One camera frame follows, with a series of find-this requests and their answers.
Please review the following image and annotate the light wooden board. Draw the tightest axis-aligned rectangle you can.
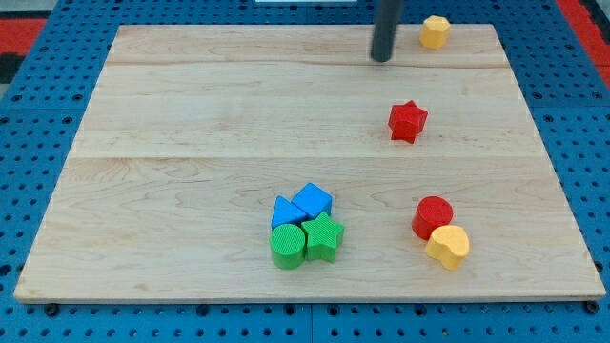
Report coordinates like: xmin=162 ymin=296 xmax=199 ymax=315
xmin=14 ymin=24 xmax=606 ymax=304

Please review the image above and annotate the yellow heart block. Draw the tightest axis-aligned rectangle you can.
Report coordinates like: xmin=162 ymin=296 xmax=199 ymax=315
xmin=425 ymin=225 xmax=471 ymax=271

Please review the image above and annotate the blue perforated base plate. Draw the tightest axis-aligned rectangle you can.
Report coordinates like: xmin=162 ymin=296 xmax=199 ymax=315
xmin=1 ymin=0 xmax=609 ymax=342

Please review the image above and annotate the red star block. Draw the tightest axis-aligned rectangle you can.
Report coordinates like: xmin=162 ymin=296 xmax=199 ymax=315
xmin=388 ymin=100 xmax=428 ymax=144

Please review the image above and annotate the yellow hexagon block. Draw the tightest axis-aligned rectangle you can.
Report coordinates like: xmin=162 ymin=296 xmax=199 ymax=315
xmin=419 ymin=15 xmax=451 ymax=50

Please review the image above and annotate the green star block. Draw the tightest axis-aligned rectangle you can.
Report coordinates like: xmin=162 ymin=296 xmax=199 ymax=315
xmin=301 ymin=212 xmax=345 ymax=263

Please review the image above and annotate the green cylinder block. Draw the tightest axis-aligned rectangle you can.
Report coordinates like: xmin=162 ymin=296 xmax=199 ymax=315
xmin=270 ymin=224 xmax=306 ymax=270

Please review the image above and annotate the blue triangle block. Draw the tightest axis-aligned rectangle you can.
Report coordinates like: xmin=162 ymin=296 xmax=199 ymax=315
xmin=271 ymin=195 xmax=307 ymax=230

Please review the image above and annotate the blue cube block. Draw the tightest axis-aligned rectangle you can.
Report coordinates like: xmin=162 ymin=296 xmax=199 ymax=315
xmin=292 ymin=183 xmax=333 ymax=219

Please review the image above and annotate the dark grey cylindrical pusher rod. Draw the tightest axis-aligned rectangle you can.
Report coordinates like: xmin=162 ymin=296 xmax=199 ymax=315
xmin=370 ymin=0 xmax=404 ymax=63

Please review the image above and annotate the red cylinder block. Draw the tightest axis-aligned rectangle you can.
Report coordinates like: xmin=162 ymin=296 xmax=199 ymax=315
xmin=412 ymin=196 xmax=454 ymax=240

